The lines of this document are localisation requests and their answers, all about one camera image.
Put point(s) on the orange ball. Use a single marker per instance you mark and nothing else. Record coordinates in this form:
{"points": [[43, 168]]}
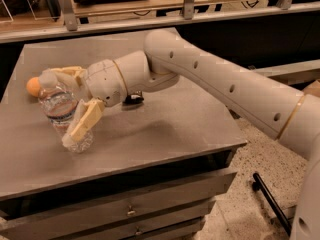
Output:
{"points": [[33, 87]]}

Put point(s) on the drawer metal knob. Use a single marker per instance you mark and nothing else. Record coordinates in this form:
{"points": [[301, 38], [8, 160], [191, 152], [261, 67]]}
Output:
{"points": [[138, 231], [131, 212]]}

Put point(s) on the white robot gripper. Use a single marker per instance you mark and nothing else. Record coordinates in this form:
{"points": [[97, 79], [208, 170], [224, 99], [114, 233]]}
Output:
{"points": [[104, 81]]}

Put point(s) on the upper drawer metal knob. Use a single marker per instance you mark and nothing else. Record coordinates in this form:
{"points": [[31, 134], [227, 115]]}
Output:
{"points": [[131, 212]]}

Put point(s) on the metal railing frame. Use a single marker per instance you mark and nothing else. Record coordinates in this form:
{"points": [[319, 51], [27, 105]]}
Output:
{"points": [[79, 20]]}

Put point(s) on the black metal rod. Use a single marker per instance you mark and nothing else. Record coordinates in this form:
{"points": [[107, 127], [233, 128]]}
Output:
{"points": [[259, 185]]}

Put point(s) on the lower drawer metal knob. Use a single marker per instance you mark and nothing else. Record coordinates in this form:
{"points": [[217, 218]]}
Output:
{"points": [[138, 231]]}

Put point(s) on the black snack bar wrapper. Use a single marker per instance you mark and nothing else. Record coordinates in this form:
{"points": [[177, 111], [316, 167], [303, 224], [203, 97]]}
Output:
{"points": [[134, 98]]}

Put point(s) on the clear plastic water bottle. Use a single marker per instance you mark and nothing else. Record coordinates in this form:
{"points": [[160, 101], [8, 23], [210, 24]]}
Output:
{"points": [[57, 102]]}

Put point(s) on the grey drawer cabinet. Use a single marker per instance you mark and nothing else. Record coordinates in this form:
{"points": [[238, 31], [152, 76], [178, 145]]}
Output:
{"points": [[168, 158]]}

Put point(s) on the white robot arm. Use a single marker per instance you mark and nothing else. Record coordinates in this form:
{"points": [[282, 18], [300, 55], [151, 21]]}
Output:
{"points": [[283, 113]]}

